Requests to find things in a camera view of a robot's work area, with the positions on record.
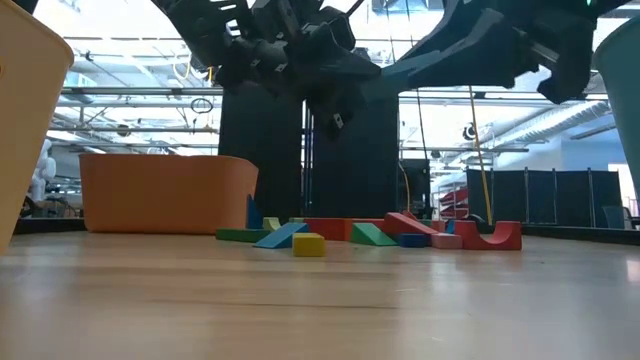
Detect black aluminium table frame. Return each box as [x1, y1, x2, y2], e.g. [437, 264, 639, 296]
[13, 215, 640, 247]

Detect small blue block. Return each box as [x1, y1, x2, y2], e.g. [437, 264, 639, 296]
[397, 232, 429, 249]

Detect green wedge block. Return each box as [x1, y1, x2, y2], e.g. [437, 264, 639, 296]
[349, 222, 400, 248]

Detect red arch block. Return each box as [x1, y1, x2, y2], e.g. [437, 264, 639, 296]
[453, 219, 523, 252]

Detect long yellow block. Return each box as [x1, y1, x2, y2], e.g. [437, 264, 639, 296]
[291, 232, 327, 259]

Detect white robot figure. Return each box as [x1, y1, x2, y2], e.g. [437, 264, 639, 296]
[27, 138, 57, 204]

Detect black room divider screens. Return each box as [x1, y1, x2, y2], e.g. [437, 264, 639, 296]
[465, 167, 625, 227]

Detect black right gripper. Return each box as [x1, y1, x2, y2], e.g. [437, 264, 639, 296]
[442, 0, 632, 106]

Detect blue ramp block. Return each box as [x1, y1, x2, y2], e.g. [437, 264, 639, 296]
[252, 221, 311, 250]

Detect yellow plastic bin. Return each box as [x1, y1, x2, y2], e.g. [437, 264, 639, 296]
[0, 0, 75, 256]

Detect long green block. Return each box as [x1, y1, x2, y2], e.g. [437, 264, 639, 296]
[215, 227, 272, 244]

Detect orange plastic bin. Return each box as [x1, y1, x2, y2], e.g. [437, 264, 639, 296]
[78, 153, 260, 235]

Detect red wedge block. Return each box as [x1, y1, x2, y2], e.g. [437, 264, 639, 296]
[382, 211, 442, 237]

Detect yellow cable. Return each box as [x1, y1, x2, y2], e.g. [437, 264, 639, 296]
[467, 84, 494, 226]

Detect blue triangle block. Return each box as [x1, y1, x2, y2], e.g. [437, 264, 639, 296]
[245, 193, 265, 231]

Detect black folding partition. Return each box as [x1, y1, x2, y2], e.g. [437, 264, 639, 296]
[218, 79, 401, 221]

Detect teal plastic bin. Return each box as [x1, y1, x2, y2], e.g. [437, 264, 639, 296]
[593, 14, 640, 201]

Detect pink block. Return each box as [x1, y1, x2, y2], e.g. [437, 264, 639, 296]
[430, 232, 464, 251]

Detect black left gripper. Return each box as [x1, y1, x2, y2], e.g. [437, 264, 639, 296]
[214, 0, 367, 143]

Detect red shelf rack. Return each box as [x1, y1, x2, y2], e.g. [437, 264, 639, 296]
[439, 187, 470, 219]

